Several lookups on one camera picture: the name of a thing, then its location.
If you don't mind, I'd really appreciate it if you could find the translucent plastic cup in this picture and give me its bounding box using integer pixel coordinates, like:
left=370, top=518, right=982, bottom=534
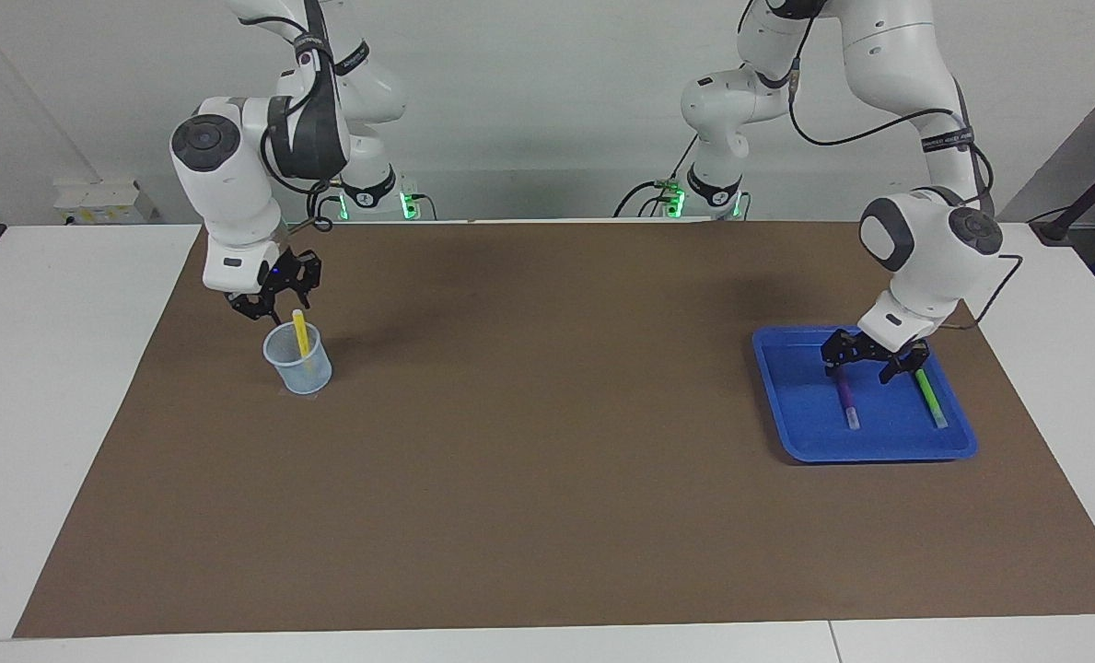
left=262, top=321, right=333, bottom=395

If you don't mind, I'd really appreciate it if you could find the black slanted pole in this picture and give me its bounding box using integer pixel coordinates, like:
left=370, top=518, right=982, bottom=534
left=1031, top=147, right=1095, bottom=245

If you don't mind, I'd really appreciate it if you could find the black left base cable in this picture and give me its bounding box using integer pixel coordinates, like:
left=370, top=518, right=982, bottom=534
left=613, top=136, right=701, bottom=219

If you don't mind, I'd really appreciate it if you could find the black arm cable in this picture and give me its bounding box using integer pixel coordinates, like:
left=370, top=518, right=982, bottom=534
left=786, top=28, right=1024, bottom=330
left=234, top=14, right=336, bottom=233

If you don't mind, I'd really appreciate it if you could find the green marker pen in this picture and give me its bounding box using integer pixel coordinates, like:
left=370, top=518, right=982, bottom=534
left=914, top=368, right=949, bottom=429

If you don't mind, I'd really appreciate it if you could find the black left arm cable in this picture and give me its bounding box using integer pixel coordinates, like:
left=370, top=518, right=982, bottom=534
left=786, top=28, right=1024, bottom=330

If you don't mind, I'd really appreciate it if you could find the white power strip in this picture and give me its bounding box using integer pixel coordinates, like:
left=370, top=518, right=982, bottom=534
left=54, top=180, right=157, bottom=225

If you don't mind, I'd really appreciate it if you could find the blue plastic tray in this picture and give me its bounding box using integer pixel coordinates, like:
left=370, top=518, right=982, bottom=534
left=752, top=325, right=979, bottom=463

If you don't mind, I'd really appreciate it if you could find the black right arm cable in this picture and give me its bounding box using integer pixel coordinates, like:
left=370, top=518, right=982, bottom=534
left=234, top=14, right=336, bottom=233

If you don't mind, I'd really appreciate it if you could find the brown table mat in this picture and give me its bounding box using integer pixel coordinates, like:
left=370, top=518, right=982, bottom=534
left=13, top=219, right=1095, bottom=639

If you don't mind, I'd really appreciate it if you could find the purple marker pen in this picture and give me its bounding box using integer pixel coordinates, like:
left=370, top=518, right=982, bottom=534
left=833, top=368, right=861, bottom=431

